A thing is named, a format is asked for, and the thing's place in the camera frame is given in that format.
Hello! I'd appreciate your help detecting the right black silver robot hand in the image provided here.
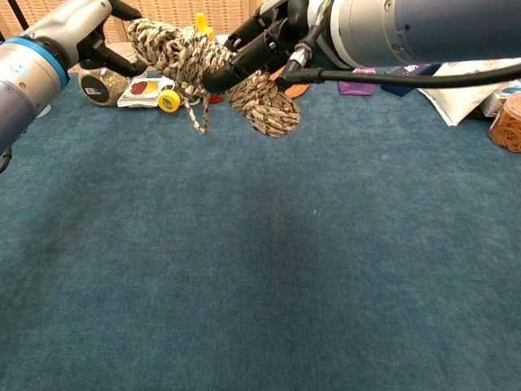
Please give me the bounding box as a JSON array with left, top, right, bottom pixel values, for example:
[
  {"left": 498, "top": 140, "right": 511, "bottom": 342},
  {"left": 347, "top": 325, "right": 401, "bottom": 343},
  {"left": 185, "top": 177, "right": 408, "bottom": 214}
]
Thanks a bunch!
[{"left": 202, "top": 0, "right": 326, "bottom": 94}]

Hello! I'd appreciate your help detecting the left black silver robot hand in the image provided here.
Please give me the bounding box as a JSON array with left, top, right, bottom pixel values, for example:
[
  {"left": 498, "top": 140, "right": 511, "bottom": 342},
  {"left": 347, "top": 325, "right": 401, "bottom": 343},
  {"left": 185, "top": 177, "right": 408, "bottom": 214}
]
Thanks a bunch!
[{"left": 38, "top": 0, "right": 150, "bottom": 78}]

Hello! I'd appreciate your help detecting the beige brown braided rope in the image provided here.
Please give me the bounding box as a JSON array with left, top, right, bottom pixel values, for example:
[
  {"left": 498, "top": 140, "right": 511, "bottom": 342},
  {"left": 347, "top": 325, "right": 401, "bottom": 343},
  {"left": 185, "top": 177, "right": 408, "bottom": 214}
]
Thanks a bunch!
[{"left": 125, "top": 18, "right": 302, "bottom": 139}]

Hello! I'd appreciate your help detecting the round woven coaster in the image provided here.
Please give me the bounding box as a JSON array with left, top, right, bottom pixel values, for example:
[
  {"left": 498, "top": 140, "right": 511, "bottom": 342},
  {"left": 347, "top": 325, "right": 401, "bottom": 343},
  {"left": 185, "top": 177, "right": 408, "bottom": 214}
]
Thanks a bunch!
[{"left": 268, "top": 67, "right": 310, "bottom": 99}]

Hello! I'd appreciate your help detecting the honey bear bottle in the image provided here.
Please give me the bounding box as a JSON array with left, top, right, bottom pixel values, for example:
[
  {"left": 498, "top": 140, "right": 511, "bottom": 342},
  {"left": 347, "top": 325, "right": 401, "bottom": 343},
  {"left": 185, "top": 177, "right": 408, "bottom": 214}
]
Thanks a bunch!
[{"left": 194, "top": 11, "right": 225, "bottom": 105}]

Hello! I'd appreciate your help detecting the black stand pole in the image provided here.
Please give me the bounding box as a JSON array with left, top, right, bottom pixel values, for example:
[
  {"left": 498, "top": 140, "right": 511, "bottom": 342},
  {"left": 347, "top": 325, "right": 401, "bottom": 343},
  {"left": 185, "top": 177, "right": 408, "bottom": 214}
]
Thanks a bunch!
[{"left": 6, "top": 0, "right": 29, "bottom": 33}]

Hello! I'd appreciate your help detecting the glass jar black lid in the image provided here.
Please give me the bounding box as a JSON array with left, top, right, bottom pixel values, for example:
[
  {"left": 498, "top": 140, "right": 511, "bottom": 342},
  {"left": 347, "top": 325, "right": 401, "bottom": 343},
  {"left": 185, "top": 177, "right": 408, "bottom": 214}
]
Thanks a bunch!
[{"left": 77, "top": 64, "right": 131, "bottom": 108}]

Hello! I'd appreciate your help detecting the bamboo folding screen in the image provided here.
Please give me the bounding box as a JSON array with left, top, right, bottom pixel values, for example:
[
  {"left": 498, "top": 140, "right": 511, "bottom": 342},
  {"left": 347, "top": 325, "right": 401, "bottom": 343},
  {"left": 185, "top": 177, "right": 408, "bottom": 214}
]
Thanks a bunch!
[{"left": 0, "top": 0, "right": 265, "bottom": 78}]

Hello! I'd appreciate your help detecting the red yellow snack packet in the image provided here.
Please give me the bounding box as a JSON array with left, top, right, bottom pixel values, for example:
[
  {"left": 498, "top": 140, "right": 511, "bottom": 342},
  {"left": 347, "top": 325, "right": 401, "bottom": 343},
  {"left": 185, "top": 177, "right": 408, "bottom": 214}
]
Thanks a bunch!
[{"left": 116, "top": 77, "right": 176, "bottom": 109}]

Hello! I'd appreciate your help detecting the purple tissue pack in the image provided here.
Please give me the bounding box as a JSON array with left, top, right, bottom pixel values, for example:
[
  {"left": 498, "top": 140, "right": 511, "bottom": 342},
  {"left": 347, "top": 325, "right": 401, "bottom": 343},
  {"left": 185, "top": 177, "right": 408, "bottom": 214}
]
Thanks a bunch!
[{"left": 338, "top": 67, "right": 378, "bottom": 97}]

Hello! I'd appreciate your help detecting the white bottle yellow cap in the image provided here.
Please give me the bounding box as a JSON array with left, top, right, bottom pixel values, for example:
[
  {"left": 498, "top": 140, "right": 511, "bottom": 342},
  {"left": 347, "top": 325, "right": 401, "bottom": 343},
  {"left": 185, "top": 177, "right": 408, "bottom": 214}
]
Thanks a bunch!
[{"left": 157, "top": 75, "right": 184, "bottom": 114}]

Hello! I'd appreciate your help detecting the dark blue long box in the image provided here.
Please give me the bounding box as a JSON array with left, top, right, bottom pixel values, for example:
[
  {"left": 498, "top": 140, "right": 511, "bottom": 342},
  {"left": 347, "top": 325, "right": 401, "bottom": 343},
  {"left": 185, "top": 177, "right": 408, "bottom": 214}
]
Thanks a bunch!
[{"left": 380, "top": 63, "right": 443, "bottom": 98}]

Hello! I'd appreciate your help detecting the white printed plastic bag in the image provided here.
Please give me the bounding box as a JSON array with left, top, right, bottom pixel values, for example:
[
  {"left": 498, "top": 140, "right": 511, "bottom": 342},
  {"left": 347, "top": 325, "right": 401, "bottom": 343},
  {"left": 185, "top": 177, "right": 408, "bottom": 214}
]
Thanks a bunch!
[{"left": 417, "top": 59, "right": 521, "bottom": 126}]

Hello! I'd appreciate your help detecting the blue table mat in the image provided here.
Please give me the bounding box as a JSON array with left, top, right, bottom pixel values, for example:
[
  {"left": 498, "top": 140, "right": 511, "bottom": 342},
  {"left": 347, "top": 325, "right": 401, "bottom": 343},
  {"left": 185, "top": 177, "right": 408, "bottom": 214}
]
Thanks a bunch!
[{"left": 0, "top": 64, "right": 521, "bottom": 391}]

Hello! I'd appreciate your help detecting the clear jar of rubber bands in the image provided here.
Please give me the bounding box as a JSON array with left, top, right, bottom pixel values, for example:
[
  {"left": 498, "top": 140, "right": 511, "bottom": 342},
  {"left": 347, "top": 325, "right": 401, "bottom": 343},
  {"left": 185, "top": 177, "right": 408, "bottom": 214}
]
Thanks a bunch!
[{"left": 487, "top": 93, "right": 521, "bottom": 154}]

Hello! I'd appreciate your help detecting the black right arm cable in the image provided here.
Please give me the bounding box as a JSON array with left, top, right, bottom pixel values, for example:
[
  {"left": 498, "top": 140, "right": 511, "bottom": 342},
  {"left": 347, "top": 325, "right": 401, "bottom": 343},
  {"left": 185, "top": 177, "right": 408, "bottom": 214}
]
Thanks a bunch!
[{"left": 276, "top": 40, "right": 521, "bottom": 89}]

